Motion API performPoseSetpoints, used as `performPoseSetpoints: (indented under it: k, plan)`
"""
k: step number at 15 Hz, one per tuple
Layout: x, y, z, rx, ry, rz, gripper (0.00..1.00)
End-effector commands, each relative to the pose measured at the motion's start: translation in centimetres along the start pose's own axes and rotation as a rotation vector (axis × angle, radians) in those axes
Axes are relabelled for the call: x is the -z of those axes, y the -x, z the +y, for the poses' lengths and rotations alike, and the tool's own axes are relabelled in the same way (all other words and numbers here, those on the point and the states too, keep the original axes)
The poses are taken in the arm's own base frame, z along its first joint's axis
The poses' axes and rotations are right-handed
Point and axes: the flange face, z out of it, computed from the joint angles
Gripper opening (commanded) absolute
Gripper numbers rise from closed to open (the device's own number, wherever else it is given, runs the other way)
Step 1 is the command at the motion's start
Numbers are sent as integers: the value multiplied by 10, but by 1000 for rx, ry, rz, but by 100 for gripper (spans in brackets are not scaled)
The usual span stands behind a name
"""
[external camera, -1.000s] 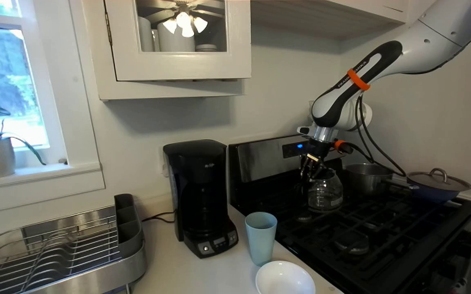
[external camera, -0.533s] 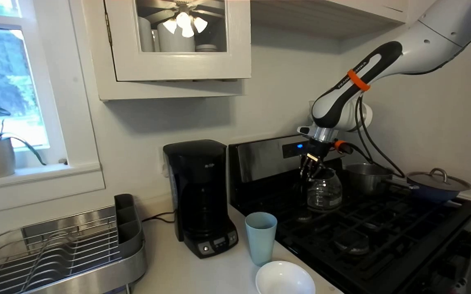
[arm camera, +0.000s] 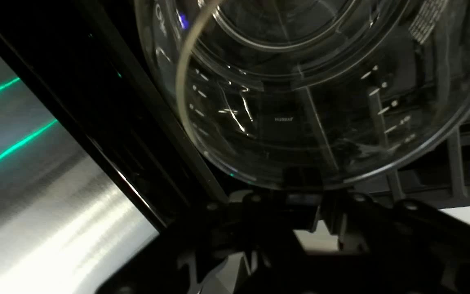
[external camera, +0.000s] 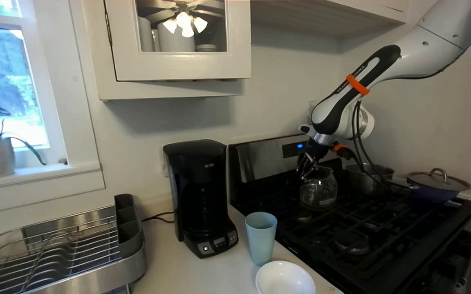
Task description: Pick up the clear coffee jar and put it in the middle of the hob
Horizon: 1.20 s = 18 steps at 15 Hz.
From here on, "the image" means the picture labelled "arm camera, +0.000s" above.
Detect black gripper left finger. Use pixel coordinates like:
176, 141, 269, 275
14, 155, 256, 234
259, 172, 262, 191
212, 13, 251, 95
96, 186, 308, 294

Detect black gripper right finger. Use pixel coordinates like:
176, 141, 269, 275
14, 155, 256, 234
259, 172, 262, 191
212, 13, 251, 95
314, 186, 470, 294

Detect clear glass coffee jar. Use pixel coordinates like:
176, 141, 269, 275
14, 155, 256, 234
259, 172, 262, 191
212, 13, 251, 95
133, 0, 470, 193

